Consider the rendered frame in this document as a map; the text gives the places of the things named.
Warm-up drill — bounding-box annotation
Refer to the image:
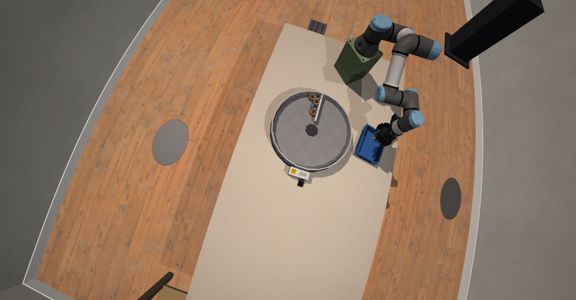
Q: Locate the blue crate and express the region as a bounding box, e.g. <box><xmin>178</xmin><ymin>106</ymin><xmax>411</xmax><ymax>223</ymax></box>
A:
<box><xmin>353</xmin><ymin>125</ymin><xmax>384</xmax><ymax>166</ymax></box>

